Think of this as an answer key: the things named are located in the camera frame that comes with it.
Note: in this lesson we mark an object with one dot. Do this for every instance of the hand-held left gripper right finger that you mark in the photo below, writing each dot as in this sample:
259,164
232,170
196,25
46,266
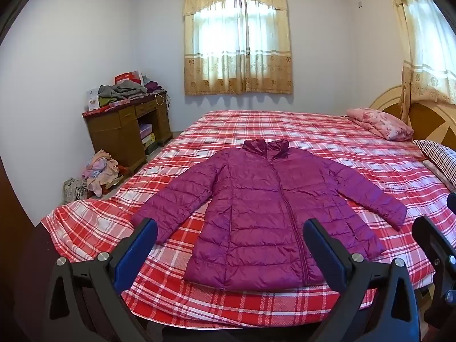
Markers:
320,253

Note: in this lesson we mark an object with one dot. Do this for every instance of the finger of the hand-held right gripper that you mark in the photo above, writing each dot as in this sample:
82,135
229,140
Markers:
433,242
452,205

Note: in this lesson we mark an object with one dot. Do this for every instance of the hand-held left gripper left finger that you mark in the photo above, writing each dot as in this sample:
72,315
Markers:
135,253

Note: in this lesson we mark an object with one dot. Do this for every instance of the purple quilted down jacket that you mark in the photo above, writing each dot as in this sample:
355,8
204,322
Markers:
263,203

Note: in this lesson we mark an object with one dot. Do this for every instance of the pink clothes pile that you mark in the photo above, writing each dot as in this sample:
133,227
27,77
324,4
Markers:
101,171

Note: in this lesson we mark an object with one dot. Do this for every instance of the grey clothes pile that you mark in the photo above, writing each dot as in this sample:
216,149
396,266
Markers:
119,91

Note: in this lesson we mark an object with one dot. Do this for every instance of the striped pillow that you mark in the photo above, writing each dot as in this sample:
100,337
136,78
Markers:
440,158

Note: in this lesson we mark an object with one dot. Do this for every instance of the wooden bed headboard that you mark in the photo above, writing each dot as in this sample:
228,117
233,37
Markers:
427,121

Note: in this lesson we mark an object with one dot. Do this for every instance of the grey patterned cloth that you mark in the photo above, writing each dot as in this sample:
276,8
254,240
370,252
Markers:
74,189

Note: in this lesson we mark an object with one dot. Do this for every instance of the stack of boxes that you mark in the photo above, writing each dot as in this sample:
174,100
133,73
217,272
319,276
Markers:
148,137

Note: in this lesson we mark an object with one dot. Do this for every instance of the brown wooden desk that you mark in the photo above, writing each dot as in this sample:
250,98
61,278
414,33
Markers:
110,131

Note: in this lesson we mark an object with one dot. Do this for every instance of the bed with red plaid sheet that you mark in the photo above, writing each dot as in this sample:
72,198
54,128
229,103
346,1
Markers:
285,128

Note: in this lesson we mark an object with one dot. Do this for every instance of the white printed box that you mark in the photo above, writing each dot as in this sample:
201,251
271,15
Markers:
92,99

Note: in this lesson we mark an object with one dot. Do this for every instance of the yellow sheer side curtain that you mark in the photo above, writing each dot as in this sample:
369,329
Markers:
424,42

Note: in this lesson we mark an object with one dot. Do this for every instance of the purple folded cloth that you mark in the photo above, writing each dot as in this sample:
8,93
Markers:
153,85

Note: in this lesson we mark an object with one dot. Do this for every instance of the red and white box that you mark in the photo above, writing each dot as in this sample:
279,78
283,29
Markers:
126,76

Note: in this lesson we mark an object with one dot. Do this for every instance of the yellow patterned window curtain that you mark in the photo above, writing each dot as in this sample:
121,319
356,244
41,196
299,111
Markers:
213,67

